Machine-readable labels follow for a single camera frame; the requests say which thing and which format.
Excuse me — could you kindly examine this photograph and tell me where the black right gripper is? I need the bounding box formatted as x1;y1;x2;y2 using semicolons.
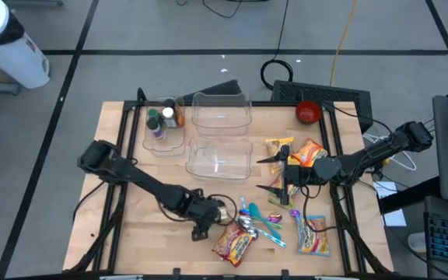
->
254;144;318;206

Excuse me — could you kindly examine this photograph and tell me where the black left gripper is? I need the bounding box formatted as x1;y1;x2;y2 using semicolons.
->
184;189;231;242

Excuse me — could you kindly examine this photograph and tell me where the yellow ramen packet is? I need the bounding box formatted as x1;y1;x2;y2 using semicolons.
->
264;136;296;175

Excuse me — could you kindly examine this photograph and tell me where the red ramen packet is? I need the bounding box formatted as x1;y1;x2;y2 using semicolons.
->
212;221;257;268

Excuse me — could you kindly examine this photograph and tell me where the teal plastic spoon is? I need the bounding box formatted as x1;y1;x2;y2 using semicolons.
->
247;201;284;243

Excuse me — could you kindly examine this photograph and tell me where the orange ramen packet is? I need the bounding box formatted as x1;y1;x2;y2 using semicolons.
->
290;138;330;169

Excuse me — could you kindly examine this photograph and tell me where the blue edged ramen packet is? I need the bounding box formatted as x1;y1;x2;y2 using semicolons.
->
296;214;331;258

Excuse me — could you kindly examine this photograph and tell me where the brown spice bottle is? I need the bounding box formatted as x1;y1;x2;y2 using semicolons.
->
174;99;187;128

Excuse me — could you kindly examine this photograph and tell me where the purple label black lid bottle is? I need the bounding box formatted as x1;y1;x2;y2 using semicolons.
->
146;117;166;140

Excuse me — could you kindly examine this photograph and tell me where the white lid spices jar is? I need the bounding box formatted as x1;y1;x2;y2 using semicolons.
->
161;107;178;128

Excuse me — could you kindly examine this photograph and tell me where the clear plastic bin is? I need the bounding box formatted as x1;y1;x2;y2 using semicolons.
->
185;135;254;180
191;92;254;137
142;96;187;157

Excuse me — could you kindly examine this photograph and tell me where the red bowl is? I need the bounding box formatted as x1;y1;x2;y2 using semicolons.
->
295;100;323;126

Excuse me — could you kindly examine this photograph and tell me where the white paper sheet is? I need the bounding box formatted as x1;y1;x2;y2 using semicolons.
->
373;180;408;228

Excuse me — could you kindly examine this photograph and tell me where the white computer mouse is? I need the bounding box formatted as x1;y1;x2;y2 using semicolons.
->
406;231;428;254

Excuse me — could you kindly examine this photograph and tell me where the white trash can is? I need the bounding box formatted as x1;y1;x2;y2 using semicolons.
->
0;0;51;90

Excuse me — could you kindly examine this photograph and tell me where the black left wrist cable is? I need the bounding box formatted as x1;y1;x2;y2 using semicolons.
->
157;193;241;227

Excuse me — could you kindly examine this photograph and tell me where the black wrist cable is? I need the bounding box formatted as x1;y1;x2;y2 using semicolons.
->
157;193;241;227
303;185;328;234

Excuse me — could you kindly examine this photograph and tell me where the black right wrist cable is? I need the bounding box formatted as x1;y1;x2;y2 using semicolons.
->
303;185;328;234

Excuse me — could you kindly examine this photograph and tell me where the black coiled cable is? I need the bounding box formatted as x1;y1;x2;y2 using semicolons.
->
260;0;295;91

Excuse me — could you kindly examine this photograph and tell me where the black left base cable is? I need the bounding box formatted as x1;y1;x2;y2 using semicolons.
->
72;180;108;226

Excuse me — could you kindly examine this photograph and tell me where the black aluminium table frame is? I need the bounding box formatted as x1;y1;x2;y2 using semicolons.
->
67;87;395;280

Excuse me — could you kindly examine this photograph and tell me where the white cable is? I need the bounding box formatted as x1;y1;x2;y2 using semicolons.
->
363;135;418;173

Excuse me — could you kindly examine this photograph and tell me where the yellow cable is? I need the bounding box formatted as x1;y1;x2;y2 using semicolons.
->
328;0;360;88

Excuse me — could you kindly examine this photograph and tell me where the black floor cable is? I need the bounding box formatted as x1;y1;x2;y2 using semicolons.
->
175;0;244;19

